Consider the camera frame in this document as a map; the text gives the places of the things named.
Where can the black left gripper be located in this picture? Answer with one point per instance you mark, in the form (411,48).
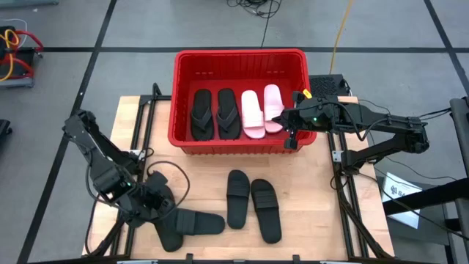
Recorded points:
(154,201)

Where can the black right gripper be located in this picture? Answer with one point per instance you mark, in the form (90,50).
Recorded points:
(306,115)

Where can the pink slide sandal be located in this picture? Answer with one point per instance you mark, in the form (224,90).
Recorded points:
(273,99)
(253,110)

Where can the red plastic bin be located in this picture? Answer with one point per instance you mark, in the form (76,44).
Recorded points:
(234,149)

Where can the black slide sandal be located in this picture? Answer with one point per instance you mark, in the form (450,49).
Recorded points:
(238,205)
(170,240)
(267,220)
(205,223)

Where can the black flip-flop sandal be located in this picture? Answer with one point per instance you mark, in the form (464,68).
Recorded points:
(202,97)
(229,97)

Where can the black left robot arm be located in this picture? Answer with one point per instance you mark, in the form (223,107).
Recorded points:
(99,161)

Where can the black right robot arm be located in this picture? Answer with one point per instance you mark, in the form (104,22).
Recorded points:
(395,122)

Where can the yellow tag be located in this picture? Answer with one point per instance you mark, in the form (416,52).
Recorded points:
(308,94)

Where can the black vented box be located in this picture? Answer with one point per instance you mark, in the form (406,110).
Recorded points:
(326,86)

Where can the small black clamp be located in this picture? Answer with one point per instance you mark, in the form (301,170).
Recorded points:
(296,259)
(189,258)

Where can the white printed sheet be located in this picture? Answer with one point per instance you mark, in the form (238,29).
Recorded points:
(403,187)

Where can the black desk beam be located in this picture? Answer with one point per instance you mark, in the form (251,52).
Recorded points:
(439,194)

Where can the red tubular cart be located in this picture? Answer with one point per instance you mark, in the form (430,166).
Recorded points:
(31,36)

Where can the grey bar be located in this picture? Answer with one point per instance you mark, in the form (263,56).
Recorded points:
(29,3)

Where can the silver metal bracket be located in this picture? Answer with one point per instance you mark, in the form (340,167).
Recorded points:
(135,152)
(337,155)

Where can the black aluminium frame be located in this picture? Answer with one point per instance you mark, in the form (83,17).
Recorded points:
(161,97)
(353,234)

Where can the grey post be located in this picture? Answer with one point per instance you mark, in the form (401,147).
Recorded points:
(461,146)

